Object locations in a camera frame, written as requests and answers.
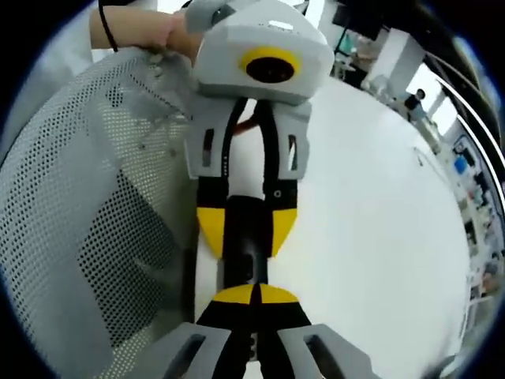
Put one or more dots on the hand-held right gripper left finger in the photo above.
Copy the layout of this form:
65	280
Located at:
213	339

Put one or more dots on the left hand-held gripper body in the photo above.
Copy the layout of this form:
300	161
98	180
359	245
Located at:
236	43

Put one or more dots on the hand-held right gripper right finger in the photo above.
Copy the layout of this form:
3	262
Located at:
292	339

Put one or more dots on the black remote control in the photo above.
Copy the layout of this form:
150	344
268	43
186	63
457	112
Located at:
245	237

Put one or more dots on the person's left hand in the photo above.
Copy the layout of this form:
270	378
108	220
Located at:
177	35

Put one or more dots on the grey mesh office chair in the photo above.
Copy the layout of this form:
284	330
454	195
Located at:
79	217

